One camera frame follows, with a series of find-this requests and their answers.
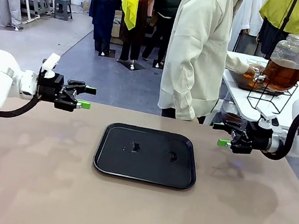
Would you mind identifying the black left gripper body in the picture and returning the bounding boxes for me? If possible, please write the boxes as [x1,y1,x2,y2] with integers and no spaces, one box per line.
[34,69,67,104]

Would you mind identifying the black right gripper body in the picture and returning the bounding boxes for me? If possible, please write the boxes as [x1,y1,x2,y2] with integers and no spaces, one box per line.
[241,119,276,155]

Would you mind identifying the clear cup of tea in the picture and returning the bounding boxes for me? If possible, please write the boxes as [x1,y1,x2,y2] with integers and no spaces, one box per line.
[241,57,268,90]

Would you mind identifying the person's left forearm cream sleeve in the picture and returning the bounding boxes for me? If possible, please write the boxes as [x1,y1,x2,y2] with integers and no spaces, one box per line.
[223,52,253,76]

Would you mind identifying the person's right forearm cream sleeve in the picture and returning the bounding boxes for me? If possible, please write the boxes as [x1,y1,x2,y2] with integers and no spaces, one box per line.
[173,74,206,124]

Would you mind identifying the glass drink dispenser jar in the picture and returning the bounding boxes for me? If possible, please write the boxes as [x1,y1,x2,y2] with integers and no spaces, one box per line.
[251,28,299,96]

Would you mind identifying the person's left hand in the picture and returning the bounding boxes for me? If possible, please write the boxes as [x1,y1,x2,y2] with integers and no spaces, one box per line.
[244,62,266,80]

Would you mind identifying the dark round bowl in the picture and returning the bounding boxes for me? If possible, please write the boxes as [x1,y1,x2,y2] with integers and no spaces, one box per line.
[217,99,252,129]

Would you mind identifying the white side table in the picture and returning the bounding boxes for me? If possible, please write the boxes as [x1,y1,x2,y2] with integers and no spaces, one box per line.
[215,50,299,132]

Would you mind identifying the dark side table tray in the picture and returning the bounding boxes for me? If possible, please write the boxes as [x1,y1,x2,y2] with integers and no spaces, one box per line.
[235,72,287,98]

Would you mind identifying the black plastic serving tray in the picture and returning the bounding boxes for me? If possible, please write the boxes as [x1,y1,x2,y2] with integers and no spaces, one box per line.
[90,119,204,192]

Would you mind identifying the small cardboard box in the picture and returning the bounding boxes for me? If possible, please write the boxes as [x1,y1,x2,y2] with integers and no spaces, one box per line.
[110,10,124,39]

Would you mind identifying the mannequin in brown dress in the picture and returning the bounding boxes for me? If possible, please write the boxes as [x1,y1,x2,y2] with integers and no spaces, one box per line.
[113,0,158,74]

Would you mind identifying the person in cream shirt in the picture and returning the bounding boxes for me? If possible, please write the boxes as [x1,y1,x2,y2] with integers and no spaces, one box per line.
[155,0,244,128]

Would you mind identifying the mannequin white shirt navy trousers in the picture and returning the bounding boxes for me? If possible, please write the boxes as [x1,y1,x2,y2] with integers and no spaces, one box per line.
[76,0,125,58]

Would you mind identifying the grey plastic stool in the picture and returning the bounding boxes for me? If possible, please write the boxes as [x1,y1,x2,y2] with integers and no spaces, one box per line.
[52,0,76,22]

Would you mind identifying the mannequin in black outfit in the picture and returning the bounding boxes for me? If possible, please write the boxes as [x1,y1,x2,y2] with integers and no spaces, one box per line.
[140,0,183,71]

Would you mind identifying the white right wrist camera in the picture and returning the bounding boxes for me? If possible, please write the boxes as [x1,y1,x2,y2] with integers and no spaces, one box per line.
[252,106,287,135]

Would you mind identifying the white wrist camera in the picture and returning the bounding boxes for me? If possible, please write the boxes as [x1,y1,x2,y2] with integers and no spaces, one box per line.
[252,106,287,135]
[39,50,62,80]

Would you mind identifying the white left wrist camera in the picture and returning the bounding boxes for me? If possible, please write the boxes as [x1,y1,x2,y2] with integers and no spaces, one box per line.
[39,50,62,80]

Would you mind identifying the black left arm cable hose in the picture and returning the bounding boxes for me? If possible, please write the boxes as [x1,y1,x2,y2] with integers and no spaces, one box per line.
[0,86,43,124]

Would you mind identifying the black wire dispenser stand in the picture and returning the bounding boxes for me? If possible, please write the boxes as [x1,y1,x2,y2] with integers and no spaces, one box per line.
[245,75,299,117]

